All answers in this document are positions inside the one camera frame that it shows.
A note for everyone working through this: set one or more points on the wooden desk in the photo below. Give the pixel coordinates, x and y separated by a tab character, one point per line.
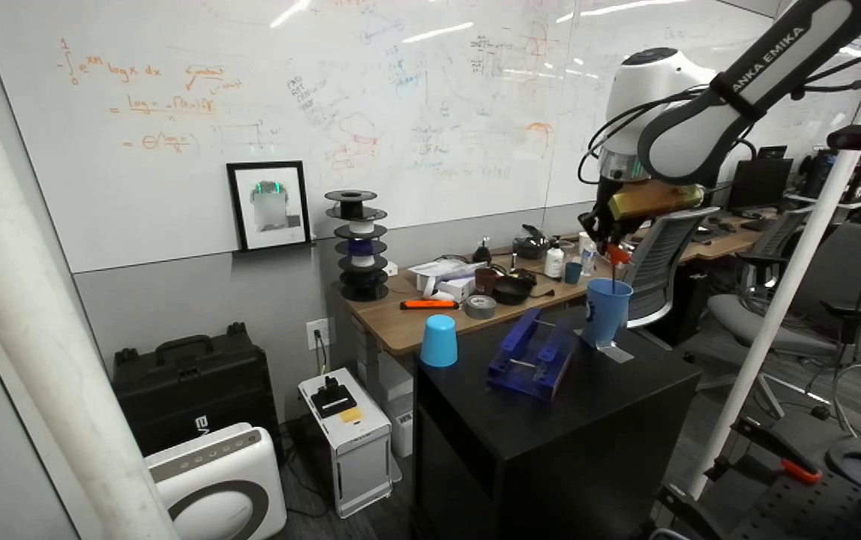
396	331

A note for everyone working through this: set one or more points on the white support pole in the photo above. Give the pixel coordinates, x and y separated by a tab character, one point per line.
824	210

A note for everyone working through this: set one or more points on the black framed picture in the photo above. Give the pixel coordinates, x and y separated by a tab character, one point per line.
268	205

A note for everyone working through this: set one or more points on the stack of filament spools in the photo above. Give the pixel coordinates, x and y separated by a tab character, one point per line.
359	244

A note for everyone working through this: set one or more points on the black hard carrying case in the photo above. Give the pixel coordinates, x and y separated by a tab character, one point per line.
194	384

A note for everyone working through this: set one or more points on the grey tape roll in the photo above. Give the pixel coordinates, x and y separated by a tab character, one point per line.
479	307

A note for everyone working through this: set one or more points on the orange utility knife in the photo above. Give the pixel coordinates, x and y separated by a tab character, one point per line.
428	304

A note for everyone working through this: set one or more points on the white box device on floor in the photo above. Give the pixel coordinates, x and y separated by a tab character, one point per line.
355	440

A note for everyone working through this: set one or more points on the small blue upside-down cup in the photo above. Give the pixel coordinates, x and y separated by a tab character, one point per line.
438	344

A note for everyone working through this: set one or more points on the robot arm white and black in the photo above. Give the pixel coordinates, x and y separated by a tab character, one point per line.
675	121

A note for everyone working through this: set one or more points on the white air purifier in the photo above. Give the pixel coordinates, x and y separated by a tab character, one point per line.
223	484

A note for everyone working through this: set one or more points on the blue rack with orange base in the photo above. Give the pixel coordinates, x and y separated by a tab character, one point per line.
531	359

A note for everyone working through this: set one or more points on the black pedestal table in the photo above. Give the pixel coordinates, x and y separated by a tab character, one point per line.
581	466

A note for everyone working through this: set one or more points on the grey office chair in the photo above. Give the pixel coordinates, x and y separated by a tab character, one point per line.
654	262

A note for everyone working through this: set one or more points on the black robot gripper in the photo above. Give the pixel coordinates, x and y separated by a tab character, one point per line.
601	222

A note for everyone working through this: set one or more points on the large blue upright cup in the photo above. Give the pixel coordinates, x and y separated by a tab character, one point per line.
606	307

